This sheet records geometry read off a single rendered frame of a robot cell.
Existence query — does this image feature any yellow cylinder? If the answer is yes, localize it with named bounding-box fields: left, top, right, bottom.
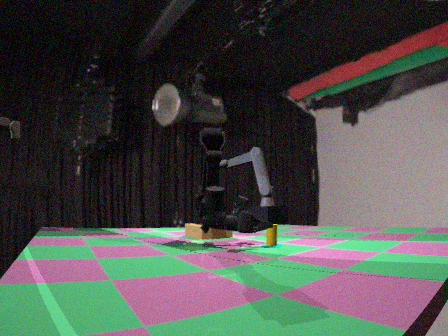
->
left=266, top=224, right=278, bottom=246

